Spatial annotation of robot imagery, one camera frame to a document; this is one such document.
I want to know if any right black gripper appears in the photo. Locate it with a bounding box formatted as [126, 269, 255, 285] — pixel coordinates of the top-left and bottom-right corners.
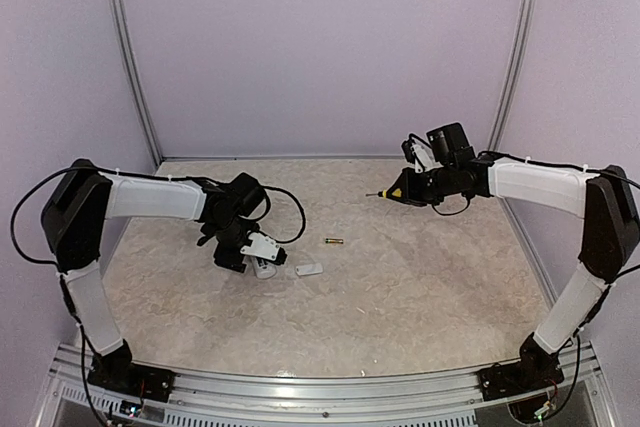
[387, 162, 457, 206]

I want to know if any yellow handled screwdriver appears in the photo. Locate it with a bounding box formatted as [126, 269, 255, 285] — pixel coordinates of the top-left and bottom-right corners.
[366, 188, 403, 201]

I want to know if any white remote control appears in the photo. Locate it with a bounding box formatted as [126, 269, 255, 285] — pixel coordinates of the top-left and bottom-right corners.
[248, 256, 277, 280]

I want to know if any white battery cover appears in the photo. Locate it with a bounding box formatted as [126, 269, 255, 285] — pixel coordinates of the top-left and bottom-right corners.
[295, 263, 324, 277]

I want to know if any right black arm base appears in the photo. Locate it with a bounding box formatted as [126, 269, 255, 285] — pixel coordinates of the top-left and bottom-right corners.
[476, 335, 564, 401]

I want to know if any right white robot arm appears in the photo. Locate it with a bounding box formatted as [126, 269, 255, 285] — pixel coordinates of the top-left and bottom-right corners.
[378, 123, 639, 391]

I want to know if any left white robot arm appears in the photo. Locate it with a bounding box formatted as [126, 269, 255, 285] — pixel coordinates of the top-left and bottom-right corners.
[41, 159, 280, 392]

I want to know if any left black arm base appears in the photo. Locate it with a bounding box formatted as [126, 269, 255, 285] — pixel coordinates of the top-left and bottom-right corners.
[88, 340, 176, 403]

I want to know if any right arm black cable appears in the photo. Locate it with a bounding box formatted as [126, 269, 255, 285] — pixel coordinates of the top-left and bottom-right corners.
[407, 133, 640, 278]

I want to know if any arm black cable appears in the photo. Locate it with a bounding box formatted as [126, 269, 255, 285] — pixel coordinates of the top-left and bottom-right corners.
[9, 166, 307, 266]
[407, 133, 640, 278]

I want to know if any front aluminium rail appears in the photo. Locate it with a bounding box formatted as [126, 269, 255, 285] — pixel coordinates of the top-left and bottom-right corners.
[31, 344, 618, 426]

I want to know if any right aluminium corner post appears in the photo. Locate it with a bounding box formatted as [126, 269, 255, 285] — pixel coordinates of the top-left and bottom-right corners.
[488, 0, 536, 150]

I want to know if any aluminium corner post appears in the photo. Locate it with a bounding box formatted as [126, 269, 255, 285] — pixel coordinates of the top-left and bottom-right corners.
[109, 0, 164, 167]
[488, 0, 536, 150]

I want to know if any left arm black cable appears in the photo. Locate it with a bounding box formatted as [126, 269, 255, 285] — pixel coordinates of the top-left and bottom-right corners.
[9, 166, 307, 266]

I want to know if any left aluminium corner post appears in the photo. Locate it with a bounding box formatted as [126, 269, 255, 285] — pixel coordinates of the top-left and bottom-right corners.
[109, 0, 164, 167]

